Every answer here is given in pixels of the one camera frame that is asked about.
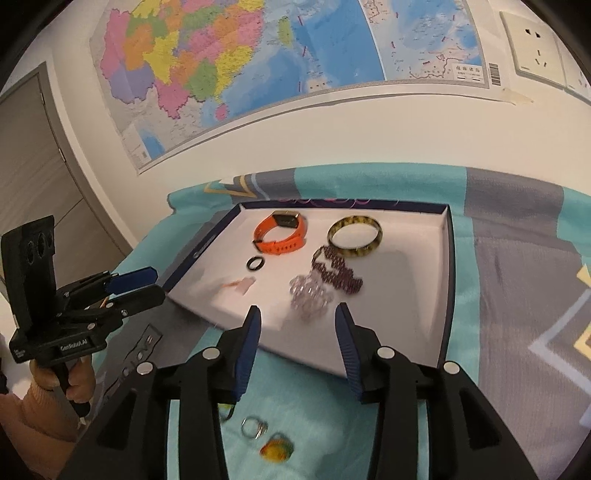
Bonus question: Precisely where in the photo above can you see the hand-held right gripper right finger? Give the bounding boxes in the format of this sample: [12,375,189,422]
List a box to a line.
[335,302,539,480]

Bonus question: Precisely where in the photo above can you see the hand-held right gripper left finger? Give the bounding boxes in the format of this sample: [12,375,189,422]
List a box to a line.
[58,305,263,480]

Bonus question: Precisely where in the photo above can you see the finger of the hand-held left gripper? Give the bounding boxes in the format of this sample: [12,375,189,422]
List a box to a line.
[62,266,158,301]
[69,285,166,324]

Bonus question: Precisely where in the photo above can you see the pink small clip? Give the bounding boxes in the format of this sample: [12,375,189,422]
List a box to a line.
[221,276,257,295]

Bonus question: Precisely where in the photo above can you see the clear crystal bead bracelet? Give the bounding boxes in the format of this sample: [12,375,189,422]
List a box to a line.
[288,272,334,319]

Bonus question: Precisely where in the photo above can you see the purple beaded bracelet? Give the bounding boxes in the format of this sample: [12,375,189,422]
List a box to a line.
[310,244,365,296]

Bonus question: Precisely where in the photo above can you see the dark blue cardboard box tray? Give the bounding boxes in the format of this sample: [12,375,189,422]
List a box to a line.
[164,198,455,379]

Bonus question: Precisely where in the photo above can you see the tortoiseshell bangle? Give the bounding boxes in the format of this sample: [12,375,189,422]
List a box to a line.
[328,215,384,260]

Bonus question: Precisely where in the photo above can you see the amber stone ring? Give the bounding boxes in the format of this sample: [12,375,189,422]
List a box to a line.
[259,433,296,463]

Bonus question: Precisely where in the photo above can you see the orange smartwatch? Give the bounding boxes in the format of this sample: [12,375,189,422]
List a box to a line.
[252,210,308,254]

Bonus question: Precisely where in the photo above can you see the person's left forearm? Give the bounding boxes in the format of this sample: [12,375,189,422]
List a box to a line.
[0,394,81,480]

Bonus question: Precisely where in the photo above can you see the person's left hand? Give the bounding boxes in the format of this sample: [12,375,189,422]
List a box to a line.
[30,357,98,439]

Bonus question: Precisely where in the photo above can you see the grey door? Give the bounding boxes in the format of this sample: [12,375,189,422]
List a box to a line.
[0,62,134,296]

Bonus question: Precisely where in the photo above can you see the colourful wall map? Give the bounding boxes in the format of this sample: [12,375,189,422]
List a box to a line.
[90,0,490,175]

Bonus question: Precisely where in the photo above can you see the white wall socket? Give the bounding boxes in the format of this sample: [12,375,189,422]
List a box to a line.
[556,39,591,95]
[500,10,568,89]

